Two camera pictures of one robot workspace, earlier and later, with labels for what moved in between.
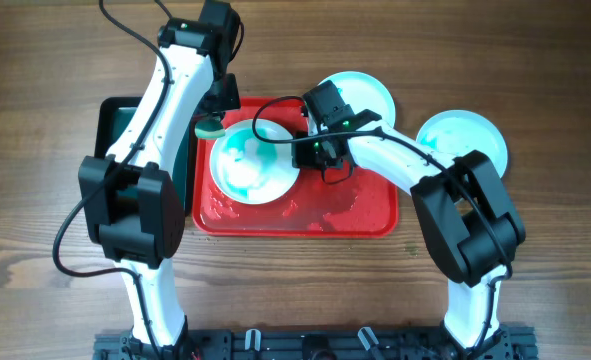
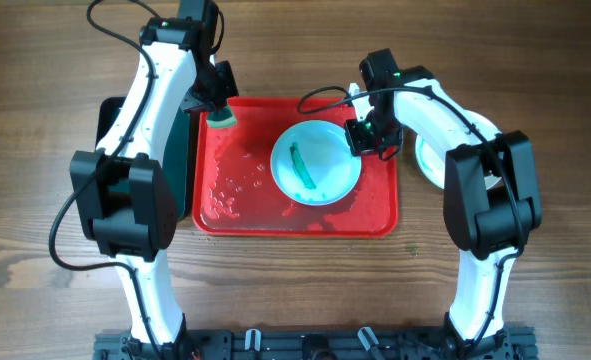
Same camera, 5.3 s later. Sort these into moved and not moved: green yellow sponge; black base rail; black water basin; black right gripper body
Moved: black right gripper body; green yellow sponge
Not moved: black water basin; black base rail
